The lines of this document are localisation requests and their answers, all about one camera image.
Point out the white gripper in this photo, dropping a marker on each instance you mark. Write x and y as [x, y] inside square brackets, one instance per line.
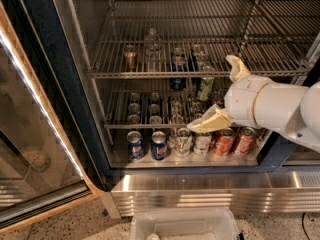
[240, 100]

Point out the orange can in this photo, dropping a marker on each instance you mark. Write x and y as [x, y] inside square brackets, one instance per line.
[130, 54]

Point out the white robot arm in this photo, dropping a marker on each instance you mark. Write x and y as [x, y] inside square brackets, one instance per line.
[292, 111]

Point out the green can middle shelf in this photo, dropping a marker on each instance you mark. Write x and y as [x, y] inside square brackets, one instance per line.
[200, 63]

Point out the red soda can left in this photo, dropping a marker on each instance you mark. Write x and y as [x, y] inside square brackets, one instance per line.
[224, 141]

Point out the red soda can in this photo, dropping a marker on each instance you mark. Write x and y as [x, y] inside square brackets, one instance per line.
[224, 141]
[244, 141]

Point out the red soda can right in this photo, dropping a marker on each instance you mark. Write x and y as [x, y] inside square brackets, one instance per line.
[244, 141]

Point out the blue can middle shelf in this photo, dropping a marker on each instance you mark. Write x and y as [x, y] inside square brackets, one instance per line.
[178, 63]

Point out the white green can left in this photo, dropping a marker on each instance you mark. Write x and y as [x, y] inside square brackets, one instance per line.
[183, 141]

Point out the blue pepsi can right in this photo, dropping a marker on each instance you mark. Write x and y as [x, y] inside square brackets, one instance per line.
[159, 145]

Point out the blue pepsi can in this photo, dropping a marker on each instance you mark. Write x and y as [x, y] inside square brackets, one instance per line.
[135, 145]
[159, 145]

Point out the stainless steel fridge base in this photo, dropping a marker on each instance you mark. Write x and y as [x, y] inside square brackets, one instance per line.
[288, 192]

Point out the blue pepsi can left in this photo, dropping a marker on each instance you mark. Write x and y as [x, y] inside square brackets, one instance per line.
[135, 145]

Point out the open glass fridge door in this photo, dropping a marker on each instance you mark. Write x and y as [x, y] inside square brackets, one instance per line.
[40, 173]

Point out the clear plastic water bottle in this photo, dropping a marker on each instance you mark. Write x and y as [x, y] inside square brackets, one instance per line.
[152, 47]

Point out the clear plastic bin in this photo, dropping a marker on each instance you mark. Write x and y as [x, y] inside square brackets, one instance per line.
[185, 224]

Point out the middle wire shelf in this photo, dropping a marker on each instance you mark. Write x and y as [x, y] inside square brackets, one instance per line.
[153, 104]

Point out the wire shelf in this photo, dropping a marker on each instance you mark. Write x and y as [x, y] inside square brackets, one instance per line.
[272, 37]
[153, 104]

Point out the top wire shelf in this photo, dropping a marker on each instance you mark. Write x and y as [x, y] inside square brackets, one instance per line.
[272, 37]

